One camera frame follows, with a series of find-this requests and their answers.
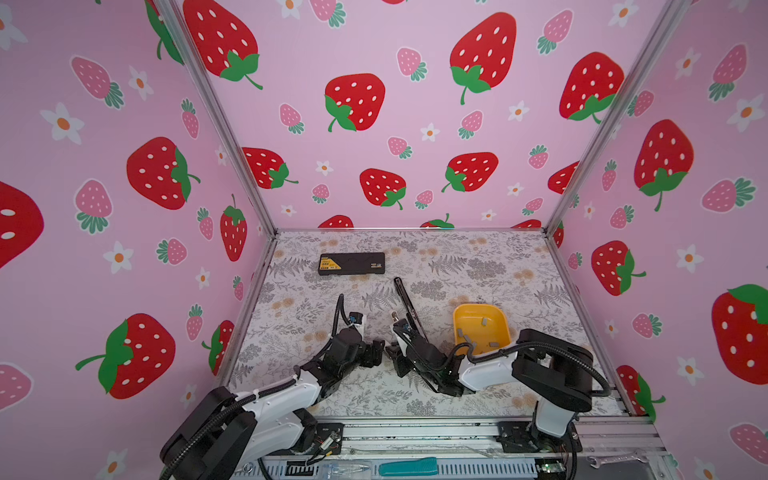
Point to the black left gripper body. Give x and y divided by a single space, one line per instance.
363 357

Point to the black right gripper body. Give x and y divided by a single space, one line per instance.
403 363

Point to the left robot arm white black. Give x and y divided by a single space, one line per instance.
228 429

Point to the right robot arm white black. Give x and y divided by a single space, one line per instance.
560 373

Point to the yellow plastic tray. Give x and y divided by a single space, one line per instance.
484 326

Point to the black tool case yellow label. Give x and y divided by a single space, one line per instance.
351 264

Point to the silver wrench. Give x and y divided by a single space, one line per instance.
598 462

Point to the teal handled tool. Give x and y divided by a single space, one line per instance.
410 468

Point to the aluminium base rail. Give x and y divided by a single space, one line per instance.
468 448

